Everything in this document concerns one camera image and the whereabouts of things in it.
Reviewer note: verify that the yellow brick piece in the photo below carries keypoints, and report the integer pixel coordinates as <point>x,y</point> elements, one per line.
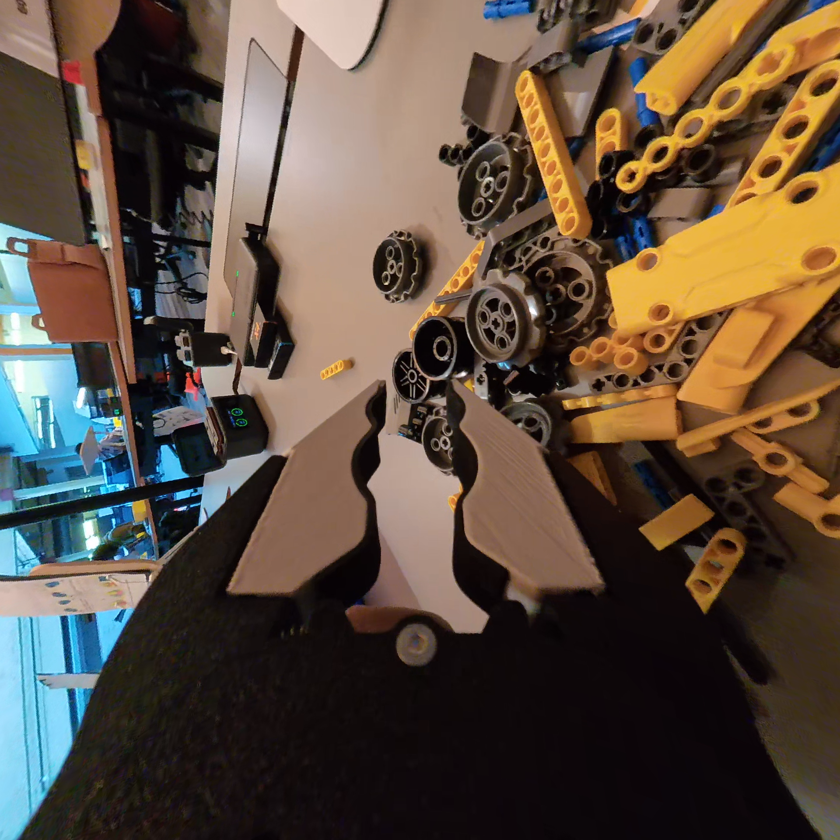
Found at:
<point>337,369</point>

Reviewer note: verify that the black charger with green display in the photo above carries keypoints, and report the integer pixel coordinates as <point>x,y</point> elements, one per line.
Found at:
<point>239,420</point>

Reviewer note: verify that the grey desk hatch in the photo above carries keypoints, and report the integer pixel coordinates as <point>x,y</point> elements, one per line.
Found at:
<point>259,131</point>

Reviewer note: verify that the black pole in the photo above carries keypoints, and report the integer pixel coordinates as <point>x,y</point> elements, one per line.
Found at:
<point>98,502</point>

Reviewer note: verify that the pile of yellow blue pieces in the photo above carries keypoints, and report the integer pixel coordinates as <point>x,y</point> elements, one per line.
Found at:
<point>689,275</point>

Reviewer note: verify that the brown bag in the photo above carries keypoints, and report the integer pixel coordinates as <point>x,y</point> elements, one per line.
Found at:
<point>72,289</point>

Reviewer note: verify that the black battery case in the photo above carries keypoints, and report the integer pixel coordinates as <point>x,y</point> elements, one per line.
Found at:
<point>197,449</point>

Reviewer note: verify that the black charger box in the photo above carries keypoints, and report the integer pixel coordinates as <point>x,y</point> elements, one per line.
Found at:
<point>207,348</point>

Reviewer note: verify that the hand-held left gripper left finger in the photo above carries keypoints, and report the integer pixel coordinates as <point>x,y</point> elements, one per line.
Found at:
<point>308,518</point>

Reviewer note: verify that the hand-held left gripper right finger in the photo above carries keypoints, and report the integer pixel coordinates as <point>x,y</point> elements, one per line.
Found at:
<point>525,518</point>

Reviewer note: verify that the grey gear wheel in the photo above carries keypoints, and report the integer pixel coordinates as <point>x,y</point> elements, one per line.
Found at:
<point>397,266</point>

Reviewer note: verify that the flat black device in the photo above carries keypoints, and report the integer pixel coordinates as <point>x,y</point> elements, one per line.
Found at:
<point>256,282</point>

